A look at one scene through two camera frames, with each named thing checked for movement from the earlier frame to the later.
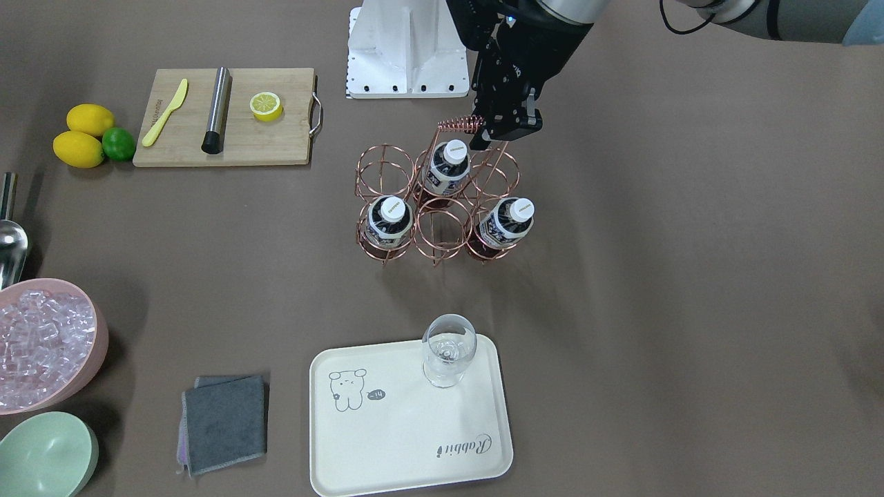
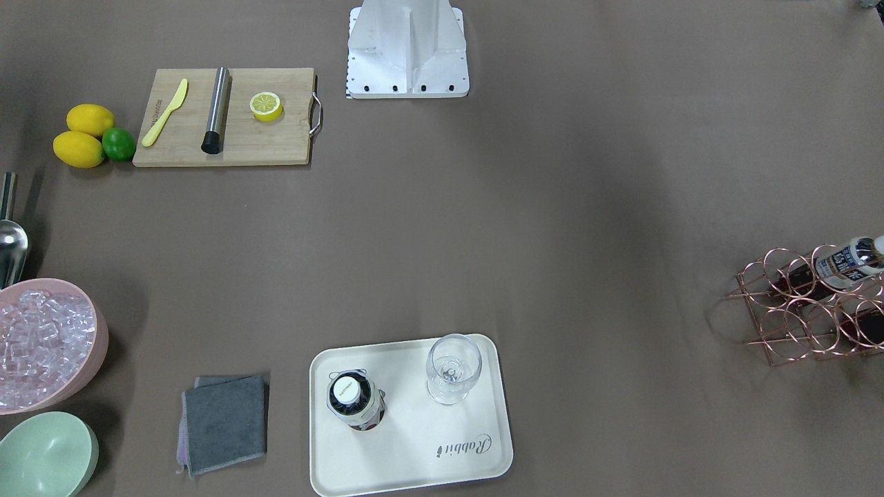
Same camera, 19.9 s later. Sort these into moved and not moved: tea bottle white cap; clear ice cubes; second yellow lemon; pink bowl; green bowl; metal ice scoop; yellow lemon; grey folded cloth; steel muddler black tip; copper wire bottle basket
Moved: copper wire bottle basket; tea bottle white cap
Not moved: grey folded cloth; green bowl; clear ice cubes; second yellow lemon; pink bowl; steel muddler black tip; yellow lemon; metal ice scoop
